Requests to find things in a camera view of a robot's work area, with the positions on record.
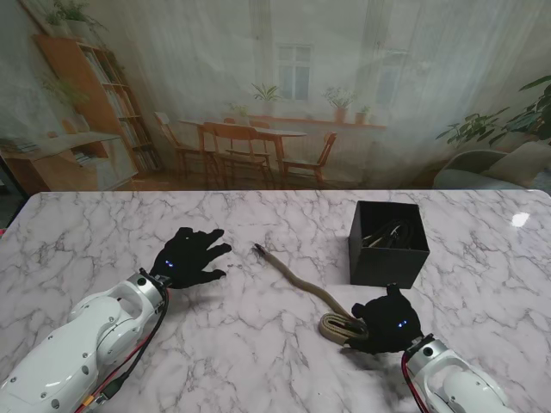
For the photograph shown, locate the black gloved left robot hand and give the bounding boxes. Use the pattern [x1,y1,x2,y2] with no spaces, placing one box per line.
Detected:
[150,227,234,290]

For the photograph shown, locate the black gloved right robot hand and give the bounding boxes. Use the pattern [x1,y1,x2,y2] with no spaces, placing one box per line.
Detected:
[340,283,425,356]

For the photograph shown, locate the dark brown woven belt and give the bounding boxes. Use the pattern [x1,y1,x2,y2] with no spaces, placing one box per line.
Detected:
[361,218,422,250]

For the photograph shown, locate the beige woven belt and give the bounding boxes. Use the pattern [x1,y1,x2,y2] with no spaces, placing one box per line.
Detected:
[253,243,371,346]

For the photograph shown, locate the black belt storage box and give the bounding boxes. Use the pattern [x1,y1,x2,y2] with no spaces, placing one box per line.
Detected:
[348,200,430,290]

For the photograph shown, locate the printed room backdrop cloth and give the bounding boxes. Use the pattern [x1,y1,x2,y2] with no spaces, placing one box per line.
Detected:
[0,0,551,193]

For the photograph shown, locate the right arm red black cables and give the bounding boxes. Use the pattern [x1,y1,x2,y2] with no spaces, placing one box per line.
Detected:
[400,354,431,413]

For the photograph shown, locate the arm red black cables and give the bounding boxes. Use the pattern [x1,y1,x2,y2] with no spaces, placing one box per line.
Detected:
[400,354,431,413]
[81,287,172,410]

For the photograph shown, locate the left arm red black cables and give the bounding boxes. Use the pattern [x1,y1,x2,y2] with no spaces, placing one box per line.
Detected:
[81,287,172,410]

